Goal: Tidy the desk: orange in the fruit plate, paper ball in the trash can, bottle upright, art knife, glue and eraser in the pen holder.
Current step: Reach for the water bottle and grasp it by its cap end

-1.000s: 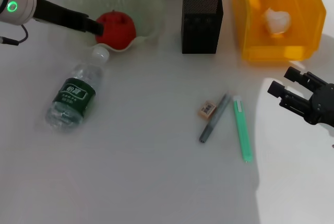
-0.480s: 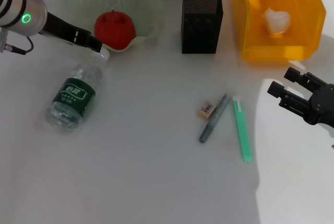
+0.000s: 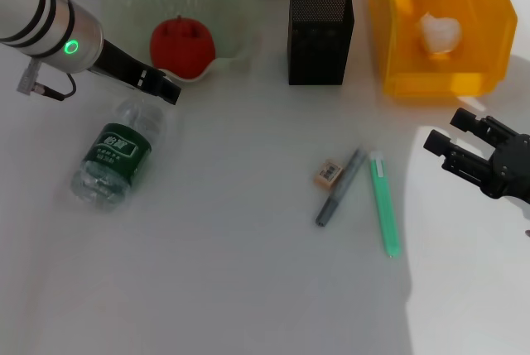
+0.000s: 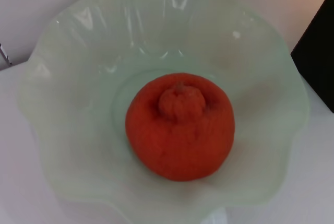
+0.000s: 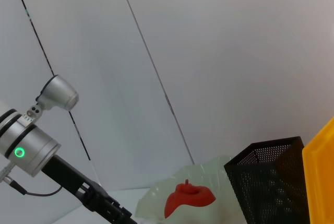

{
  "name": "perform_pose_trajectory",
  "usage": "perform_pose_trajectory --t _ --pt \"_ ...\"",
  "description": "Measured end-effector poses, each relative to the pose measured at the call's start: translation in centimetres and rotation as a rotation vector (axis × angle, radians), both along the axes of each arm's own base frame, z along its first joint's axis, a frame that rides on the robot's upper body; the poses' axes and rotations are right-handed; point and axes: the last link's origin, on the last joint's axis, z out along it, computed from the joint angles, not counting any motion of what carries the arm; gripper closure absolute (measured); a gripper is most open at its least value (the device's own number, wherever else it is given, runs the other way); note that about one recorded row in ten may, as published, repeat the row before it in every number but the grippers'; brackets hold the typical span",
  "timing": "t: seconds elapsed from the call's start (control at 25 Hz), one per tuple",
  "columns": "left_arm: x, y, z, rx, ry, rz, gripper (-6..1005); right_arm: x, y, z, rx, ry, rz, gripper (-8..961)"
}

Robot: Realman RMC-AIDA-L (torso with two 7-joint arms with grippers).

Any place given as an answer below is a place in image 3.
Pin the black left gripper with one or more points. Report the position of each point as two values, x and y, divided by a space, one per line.
120 61

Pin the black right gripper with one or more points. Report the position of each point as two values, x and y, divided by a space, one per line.
511 169

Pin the red toy fruit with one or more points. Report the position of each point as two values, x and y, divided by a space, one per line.
182 46

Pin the green label water bottle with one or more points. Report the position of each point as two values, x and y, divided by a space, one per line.
116 152

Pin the white paper ball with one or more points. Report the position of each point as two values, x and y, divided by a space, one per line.
439 34

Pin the green pen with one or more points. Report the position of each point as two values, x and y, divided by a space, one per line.
385 206

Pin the grey pen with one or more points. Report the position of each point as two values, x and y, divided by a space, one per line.
341 187

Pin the green glass fruit plate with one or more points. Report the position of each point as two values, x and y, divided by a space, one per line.
215 3

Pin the black mesh pen holder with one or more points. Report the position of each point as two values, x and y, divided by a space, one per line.
321 40

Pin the yellow plastic bin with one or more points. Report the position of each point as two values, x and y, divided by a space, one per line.
455 78

